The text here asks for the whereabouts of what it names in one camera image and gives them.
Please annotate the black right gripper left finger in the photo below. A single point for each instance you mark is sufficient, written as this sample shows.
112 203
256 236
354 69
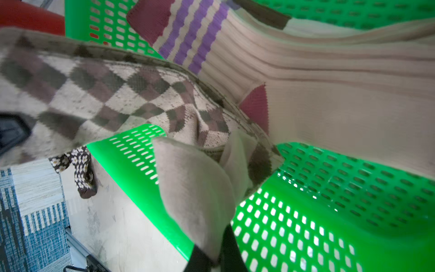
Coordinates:
198 262

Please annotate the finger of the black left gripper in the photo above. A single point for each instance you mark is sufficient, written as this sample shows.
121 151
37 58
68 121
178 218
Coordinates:
14 131

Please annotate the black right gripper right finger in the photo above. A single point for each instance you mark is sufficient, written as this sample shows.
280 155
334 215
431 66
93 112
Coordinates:
230 256

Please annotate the brown white striped sock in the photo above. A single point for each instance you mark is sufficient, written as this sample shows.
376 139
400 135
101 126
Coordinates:
356 15

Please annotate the green plastic basket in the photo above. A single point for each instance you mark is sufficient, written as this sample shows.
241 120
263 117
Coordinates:
321 211

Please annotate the red ribbed plastic cup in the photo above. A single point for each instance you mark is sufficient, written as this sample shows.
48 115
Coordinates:
26 16

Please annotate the aluminium front rail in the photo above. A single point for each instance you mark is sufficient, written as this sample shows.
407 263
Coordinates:
82 259

